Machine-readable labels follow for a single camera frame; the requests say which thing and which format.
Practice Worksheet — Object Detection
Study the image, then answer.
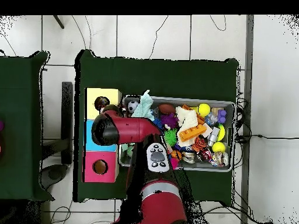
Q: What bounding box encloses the small soccer ball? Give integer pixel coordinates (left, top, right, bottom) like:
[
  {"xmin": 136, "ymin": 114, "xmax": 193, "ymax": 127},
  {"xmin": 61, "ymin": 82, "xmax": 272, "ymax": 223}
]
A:
[{"xmin": 127, "ymin": 100, "xmax": 140, "ymax": 114}]

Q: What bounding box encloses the orange toy brick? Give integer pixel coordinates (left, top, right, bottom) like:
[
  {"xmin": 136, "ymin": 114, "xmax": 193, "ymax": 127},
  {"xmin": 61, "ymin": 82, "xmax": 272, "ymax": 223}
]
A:
[{"xmin": 178, "ymin": 124, "xmax": 208, "ymax": 142}]

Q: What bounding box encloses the smooth yellow ball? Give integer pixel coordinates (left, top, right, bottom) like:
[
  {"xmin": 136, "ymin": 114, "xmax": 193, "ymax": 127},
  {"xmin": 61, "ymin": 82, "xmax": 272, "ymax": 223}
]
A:
[{"xmin": 211, "ymin": 141, "xmax": 227, "ymax": 153}]

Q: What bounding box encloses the black stand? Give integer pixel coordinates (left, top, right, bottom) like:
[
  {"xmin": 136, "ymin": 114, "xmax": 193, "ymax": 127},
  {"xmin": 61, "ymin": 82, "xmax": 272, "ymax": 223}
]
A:
[{"xmin": 41, "ymin": 81, "xmax": 74, "ymax": 190}]

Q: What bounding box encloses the dark green side tablecloth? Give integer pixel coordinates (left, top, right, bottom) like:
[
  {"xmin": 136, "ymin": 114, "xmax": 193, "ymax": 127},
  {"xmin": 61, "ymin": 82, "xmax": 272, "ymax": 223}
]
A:
[{"xmin": 0, "ymin": 51, "xmax": 54, "ymax": 202}]

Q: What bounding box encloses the cream yellow cloth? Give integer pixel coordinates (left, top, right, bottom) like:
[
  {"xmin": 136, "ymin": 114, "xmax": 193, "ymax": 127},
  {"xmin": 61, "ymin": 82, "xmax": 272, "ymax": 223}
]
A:
[{"xmin": 175, "ymin": 106, "xmax": 199, "ymax": 148}]

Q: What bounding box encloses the wooden box with three holes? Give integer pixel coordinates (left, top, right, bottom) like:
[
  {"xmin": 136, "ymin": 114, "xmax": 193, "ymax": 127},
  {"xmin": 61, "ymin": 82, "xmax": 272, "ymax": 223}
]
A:
[{"xmin": 82, "ymin": 87, "xmax": 123, "ymax": 183}]

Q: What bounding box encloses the brown toy football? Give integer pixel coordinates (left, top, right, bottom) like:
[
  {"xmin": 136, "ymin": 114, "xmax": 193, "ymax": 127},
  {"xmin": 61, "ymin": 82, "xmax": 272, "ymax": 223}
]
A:
[{"xmin": 158, "ymin": 103, "xmax": 176, "ymax": 115}]

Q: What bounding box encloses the mint green cloth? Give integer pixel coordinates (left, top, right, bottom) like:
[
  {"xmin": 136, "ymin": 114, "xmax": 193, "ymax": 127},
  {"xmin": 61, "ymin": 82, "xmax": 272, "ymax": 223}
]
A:
[{"xmin": 131, "ymin": 89, "xmax": 155, "ymax": 121}]

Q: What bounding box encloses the yellow tennis ball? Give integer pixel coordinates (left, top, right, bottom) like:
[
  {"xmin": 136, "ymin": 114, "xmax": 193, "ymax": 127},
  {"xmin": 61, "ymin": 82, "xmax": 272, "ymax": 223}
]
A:
[{"xmin": 197, "ymin": 103, "xmax": 211, "ymax": 117}]

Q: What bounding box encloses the green spiky caterpillar toy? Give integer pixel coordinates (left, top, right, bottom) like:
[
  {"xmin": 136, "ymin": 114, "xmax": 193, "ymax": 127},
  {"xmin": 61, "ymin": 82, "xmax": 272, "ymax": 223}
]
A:
[{"xmin": 164, "ymin": 129, "xmax": 178, "ymax": 147}]

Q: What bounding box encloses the purple spiky toy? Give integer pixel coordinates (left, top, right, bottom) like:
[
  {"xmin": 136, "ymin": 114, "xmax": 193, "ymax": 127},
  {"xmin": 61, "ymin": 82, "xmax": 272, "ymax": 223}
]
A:
[{"xmin": 161, "ymin": 113, "xmax": 179, "ymax": 128}]

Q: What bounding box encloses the shallow mesh bin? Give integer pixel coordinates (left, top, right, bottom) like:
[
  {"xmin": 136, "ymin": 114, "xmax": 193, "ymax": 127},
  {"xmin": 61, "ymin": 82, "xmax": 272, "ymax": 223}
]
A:
[{"xmin": 117, "ymin": 94, "xmax": 237, "ymax": 173}]

